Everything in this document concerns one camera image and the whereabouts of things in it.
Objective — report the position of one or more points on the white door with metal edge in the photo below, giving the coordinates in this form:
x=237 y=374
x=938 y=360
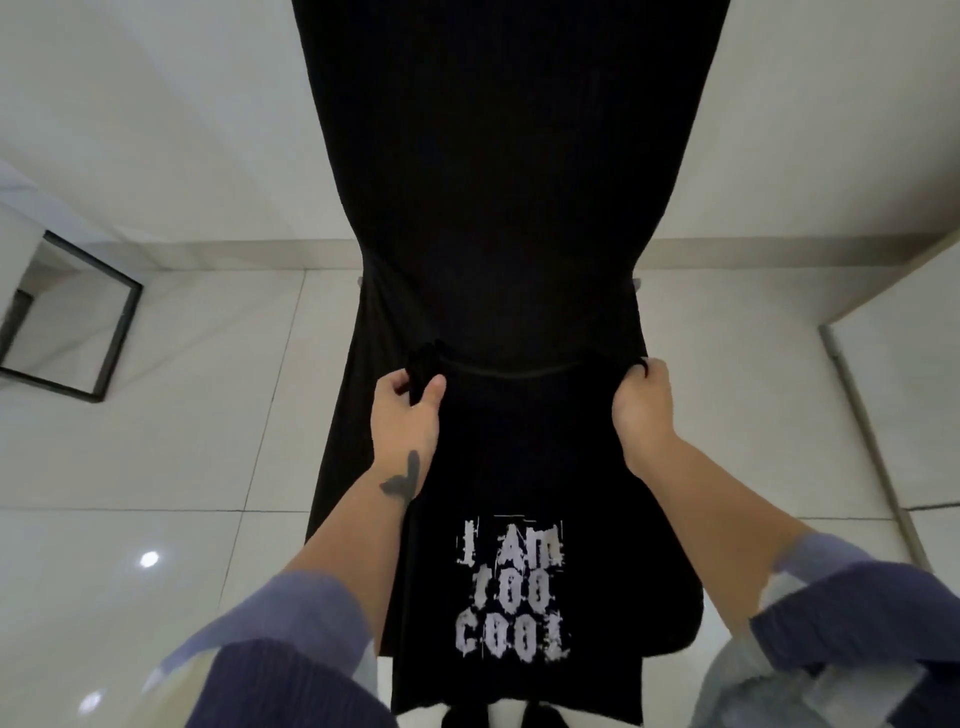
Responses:
x=900 y=405

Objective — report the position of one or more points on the person's right hand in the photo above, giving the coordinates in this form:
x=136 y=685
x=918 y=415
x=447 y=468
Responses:
x=641 y=420

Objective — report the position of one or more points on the person's blue left sleeve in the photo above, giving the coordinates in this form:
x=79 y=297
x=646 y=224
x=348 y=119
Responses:
x=285 y=660

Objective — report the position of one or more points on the person's blue right sleeve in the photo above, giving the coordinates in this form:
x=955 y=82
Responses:
x=847 y=637

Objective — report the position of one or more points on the black shoe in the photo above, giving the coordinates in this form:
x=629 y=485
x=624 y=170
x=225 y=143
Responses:
x=545 y=716

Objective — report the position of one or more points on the person's left thumb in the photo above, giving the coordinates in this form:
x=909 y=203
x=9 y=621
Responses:
x=432 y=394

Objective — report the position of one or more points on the person's right fingers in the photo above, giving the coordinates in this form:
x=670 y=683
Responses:
x=649 y=370

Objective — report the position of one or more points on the black framed mirror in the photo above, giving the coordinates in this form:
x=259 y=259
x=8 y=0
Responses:
x=71 y=322

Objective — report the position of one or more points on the person's left hand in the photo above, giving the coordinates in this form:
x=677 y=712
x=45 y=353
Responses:
x=401 y=431

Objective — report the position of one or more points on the person's right forearm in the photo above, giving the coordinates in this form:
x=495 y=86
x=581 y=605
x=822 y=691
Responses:
x=712 y=525

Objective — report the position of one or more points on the person's left forearm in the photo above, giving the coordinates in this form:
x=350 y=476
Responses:
x=356 y=547

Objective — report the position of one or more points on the black cloth covered board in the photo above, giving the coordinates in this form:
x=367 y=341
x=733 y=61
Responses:
x=502 y=172

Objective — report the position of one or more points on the black t-shirt with white print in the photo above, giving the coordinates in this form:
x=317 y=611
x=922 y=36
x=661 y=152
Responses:
x=525 y=487

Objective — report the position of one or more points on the person's blue sleeve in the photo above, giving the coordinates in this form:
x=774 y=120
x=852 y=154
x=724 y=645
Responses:
x=847 y=637
x=285 y=660

